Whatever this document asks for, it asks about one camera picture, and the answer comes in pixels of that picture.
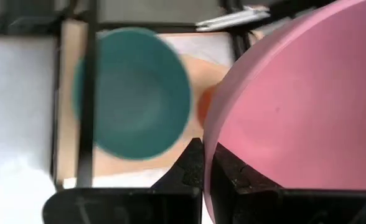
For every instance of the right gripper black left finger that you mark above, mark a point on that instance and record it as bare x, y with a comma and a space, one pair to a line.
170, 202

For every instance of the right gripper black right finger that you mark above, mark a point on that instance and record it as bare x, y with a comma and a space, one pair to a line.
248, 202

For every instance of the small red plastic bowl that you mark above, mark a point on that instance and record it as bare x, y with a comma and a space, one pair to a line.
205, 105

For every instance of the large dark green bowl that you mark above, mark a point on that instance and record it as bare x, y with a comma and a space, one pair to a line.
139, 93

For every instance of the large pink plastic bowl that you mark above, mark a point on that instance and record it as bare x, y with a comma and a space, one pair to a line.
295, 93

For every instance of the wooden shelf board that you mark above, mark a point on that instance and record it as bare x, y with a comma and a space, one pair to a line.
201, 71

